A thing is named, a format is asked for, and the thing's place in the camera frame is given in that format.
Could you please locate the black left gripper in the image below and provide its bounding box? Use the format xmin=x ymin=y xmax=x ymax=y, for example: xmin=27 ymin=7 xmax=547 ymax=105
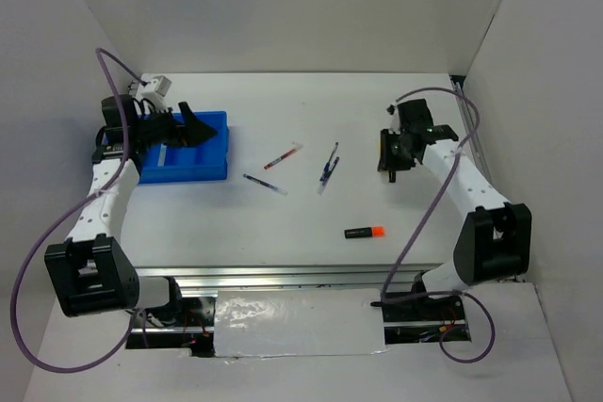
xmin=133 ymin=102 xmax=218 ymax=151

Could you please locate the dark blue gel pen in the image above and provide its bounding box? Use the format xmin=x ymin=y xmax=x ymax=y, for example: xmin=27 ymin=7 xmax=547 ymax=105
xmin=243 ymin=173 xmax=288 ymax=196

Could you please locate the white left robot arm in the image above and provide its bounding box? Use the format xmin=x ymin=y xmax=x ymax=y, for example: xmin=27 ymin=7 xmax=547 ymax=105
xmin=44 ymin=94 xmax=229 ymax=326

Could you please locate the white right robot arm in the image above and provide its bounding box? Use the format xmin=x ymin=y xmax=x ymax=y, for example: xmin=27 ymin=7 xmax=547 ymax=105
xmin=378 ymin=99 xmax=532 ymax=319

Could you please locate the blue plastic divided bin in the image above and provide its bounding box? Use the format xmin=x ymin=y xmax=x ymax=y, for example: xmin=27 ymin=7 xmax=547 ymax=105
xmin=139 ymin=111 xmax=229 ymax=185

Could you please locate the blue grip ballpoint pen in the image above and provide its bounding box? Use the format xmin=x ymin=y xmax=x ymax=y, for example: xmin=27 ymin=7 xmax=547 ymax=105
xmin=319 ymin=141 xmax=339 ymax=182

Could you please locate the orange cap black highlighter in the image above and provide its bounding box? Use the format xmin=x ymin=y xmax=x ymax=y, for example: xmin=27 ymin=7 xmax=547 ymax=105
xmin=344 ymin=226 xmax=385 ymax=239

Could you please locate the red gel pen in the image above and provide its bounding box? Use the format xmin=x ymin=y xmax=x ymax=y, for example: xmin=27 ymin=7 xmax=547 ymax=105
xmin=263 ymin=143 xmax=303 ymax=170

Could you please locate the white foil cover plate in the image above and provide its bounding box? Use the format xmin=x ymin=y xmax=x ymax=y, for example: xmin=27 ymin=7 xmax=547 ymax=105
xmin=214 ymin=288 xmax=387 ymax=358

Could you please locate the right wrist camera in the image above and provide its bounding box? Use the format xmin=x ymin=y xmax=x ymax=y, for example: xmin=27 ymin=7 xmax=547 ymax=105
xmin=386 ymin=102 xmax=402 ymax=133

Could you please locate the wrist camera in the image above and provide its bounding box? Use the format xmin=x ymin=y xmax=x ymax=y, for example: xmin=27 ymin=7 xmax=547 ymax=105
xmin=128 ymin=75 xmax=171 ymax=111
xmin=386 ymin=102 xmax=402 ymax=133

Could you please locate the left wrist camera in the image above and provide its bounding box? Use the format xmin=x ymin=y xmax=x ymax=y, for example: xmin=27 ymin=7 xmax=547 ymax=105
xmin=128 ymin=75 xmax=171 ymax=111

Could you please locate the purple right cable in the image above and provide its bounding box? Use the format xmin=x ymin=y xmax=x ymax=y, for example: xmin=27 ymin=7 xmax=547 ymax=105
xmin=380 ymin=87 xmax=496 ymax=364

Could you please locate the purple cable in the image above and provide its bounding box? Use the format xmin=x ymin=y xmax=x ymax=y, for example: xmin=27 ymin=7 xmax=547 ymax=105
xmin=9 ymin=47 xmax=152 ymax=374
xmin=380 ymin=87 xmax=496 ymax=364

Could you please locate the aluminium rail frame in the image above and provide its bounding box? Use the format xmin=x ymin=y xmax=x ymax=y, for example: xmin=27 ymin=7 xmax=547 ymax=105
xmin=121 ymin=73 xmax=475 ymax=293

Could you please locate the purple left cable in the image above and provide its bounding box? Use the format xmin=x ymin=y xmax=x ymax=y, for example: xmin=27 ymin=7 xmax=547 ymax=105
xmin=9 ymin=47 xmax=152 ymax=374

